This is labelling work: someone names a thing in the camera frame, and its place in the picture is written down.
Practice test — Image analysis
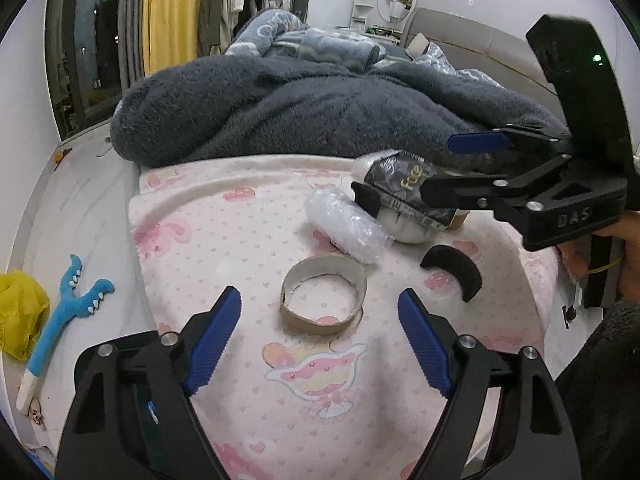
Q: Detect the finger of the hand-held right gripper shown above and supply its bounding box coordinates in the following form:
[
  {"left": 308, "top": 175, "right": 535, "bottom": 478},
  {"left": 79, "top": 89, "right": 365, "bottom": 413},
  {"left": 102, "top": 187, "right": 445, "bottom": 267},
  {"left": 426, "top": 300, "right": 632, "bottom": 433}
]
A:
[
  {"left": 421, "top": 152, "right": 577, "bottom": 212},
  {"left": 448, "top": 123, "right": 574, "bottom": 159}
]

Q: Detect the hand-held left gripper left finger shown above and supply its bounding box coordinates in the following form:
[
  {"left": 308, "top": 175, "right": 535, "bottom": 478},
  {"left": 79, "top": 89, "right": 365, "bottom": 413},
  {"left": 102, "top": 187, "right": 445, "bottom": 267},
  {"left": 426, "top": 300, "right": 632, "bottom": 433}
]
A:
[{"left": 54, "top": 286, "right": 242, "bottom": 480}]

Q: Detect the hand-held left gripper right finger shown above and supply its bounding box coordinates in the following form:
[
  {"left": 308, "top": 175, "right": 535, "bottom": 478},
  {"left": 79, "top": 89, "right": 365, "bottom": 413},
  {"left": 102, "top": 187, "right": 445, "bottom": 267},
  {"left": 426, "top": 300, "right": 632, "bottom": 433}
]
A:
[{"left": 397, "top": 288, "right": 583, "bottom": 480}]

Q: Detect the black printed wrapper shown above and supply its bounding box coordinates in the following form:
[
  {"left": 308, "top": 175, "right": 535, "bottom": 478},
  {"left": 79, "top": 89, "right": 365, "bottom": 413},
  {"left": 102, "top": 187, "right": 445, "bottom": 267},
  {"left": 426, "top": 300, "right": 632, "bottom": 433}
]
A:
[{"left": 364, "top": 152, "right": 458, "bottom": 233}]

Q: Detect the white tissue ball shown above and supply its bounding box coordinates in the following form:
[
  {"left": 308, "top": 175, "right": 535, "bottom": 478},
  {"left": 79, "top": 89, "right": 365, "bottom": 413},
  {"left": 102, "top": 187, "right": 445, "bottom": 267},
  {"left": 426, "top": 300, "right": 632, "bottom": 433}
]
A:
[{"left": 375, "top": 205, "right": 433, "bottom": 245}]

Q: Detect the clear plastic wrap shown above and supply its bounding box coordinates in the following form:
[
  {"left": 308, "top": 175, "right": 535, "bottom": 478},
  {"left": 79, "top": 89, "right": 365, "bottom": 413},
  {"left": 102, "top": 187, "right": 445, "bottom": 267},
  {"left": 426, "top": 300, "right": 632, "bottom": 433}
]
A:
[{"left": 305, "top": 185, "right": 392, "bottom": 265}]

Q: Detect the brown cardboard ring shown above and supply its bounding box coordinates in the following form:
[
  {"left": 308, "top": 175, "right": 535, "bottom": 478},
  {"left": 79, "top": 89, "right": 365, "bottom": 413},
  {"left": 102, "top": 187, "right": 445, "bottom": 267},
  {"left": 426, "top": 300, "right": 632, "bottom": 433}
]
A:
[{"left": 280, "top": 254, "right": 368, "bottom": 337}]

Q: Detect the person's right forearm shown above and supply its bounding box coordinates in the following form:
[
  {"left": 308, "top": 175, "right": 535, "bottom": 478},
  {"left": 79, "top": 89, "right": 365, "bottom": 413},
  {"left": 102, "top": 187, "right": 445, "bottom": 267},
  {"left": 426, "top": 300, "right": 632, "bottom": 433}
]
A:
[{"left": 554, "top": 299, "right": 640, "bottom": 480}]

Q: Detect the person's right hand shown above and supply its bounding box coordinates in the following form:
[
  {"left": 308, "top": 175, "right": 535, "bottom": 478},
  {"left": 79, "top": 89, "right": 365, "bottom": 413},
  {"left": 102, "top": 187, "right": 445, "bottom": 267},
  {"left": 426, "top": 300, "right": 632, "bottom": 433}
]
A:
[{"left": 556, "top": 209, "right": 640, "bottom": 306}]

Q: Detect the brown cardboard piece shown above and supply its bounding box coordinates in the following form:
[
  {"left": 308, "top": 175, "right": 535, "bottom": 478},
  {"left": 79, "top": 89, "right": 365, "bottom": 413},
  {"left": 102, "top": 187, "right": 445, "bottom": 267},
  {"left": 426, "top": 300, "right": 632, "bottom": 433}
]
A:
[{"left": 445, "top": 207, "right": 471, "bottom": 231}]

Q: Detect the curved black foam piece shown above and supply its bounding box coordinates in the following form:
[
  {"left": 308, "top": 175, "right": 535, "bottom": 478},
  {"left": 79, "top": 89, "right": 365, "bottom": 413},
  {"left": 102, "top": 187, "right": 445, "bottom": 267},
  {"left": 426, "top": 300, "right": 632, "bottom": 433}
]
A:
[{"left": 420, "top": 245, "right": 482, "bottom": 303}]

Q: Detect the pale patterned quilt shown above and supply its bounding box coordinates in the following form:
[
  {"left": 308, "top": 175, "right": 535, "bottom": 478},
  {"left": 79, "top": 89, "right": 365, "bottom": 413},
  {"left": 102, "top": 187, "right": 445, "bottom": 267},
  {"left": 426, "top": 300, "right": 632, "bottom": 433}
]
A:
[{"left": 407, "top": 35, "right": 501, "bottom": 86}]

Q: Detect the small black foam piece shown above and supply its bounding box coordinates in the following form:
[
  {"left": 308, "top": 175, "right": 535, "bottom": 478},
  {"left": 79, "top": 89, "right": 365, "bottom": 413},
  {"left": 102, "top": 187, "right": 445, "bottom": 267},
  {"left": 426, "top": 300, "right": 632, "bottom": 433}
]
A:
[{"left": 351, "top": 181, "right": 382, "bottom": 221}]

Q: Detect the pink printed blanket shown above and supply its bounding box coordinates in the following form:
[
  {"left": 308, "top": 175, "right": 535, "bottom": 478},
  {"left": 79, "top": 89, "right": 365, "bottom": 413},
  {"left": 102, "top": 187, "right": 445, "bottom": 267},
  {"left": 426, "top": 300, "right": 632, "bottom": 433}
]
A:
[{"left": 127, "top": 155, "right": 561, "bottom": 480}]

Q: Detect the beige bed headboard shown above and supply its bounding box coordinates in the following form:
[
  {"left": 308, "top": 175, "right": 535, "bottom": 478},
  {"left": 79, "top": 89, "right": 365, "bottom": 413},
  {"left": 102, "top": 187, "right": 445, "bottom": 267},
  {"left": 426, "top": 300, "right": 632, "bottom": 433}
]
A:
[{"left": 405, "top": 7, "right": 556, "bottom": 96}]

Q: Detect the blue plush stick toy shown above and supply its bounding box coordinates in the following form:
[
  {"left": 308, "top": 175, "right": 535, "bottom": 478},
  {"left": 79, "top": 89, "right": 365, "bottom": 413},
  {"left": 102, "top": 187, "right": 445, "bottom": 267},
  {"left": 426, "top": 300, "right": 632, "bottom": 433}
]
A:
[{"left": 16, "top": 254, "right": 116, "bottom": 416}]

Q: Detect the dark grey fleece blanket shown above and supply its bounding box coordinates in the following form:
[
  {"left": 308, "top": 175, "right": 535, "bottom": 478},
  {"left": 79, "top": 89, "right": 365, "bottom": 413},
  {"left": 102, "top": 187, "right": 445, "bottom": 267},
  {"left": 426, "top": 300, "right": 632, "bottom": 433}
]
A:
[{"left": 110, "top": 55, "right": 571, "bottom": 171}]

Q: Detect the white vanity shelf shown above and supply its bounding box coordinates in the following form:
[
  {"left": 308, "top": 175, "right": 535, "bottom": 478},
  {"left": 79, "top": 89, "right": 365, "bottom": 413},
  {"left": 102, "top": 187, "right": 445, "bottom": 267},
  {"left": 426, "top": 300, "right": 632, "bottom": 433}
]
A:
[{"left": 350, "top": 0, "right": 381, "bottom": 31}]

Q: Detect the blue patterned blanket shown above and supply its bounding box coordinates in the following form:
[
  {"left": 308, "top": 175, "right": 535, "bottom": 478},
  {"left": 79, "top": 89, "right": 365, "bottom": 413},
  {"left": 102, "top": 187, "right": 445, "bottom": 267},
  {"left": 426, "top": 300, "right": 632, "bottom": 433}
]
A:
[{"left": 222, "top": 9, "right": 386, "bottom": 73}]

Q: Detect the small spotted toy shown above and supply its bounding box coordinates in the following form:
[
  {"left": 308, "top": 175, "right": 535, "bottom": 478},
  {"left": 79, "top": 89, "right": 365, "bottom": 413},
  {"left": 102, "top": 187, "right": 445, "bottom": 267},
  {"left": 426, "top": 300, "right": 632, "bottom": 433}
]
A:
[{"left": 27, "top": 397, "right": 48, "bottom": 431}]

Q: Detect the yellow plastic bag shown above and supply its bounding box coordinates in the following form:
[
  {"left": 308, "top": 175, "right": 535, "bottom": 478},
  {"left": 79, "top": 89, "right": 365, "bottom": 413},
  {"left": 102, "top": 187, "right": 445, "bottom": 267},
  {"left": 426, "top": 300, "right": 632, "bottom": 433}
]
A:
[{"left": 0, "top": 270, "right": 51, "bottom": 362}]

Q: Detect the dark window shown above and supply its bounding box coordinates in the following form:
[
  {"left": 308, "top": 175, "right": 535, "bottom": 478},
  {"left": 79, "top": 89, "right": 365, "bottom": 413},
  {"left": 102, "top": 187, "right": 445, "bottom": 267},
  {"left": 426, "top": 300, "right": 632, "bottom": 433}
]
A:
[{"left": 45, "top": 0, "right": 126, "bottom": 141}]

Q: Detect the yellow curtain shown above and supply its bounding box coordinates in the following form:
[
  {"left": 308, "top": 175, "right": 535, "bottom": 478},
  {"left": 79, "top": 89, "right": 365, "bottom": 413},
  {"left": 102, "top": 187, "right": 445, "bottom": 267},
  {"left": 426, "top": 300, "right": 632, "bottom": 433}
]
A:
[{"left": 142, "top": 0, "right": 206, "bottom": 76}]

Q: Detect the grey curtain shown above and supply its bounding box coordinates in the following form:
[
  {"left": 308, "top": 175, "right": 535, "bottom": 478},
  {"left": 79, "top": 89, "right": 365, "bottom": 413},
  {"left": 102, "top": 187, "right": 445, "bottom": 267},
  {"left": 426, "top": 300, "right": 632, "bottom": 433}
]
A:
[{"left": 117, "top": 0, "right": 151, "bottom": 91}]

